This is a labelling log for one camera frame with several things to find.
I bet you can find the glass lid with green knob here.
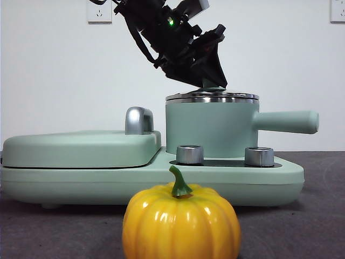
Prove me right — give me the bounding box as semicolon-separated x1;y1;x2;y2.
165;79;260;101

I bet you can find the yellow toy pumpkin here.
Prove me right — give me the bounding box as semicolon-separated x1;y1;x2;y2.
122;165;242;259

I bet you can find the silver control knob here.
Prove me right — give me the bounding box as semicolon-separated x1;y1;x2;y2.
176;145;205;165
244;146;275;166

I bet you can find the mint green hinged grill cover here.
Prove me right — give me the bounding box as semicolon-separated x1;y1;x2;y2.
1;129;162;169

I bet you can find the mint green breakfast machine base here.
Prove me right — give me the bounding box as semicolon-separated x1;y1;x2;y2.
0;146;306;210

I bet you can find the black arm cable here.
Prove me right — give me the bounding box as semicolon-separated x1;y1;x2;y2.
114;0;162;70

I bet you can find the mint green pot with handle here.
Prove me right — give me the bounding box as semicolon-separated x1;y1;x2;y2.
165;97;320;160

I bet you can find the pale grey left wrist camera box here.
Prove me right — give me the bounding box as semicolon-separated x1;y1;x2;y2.
185;0;211;17

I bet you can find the silver grill cover handle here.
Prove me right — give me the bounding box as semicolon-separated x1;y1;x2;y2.
125;106;155;135

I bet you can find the white wall socket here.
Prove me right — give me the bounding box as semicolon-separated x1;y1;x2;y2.
86;0;113;24
330;0;345;24

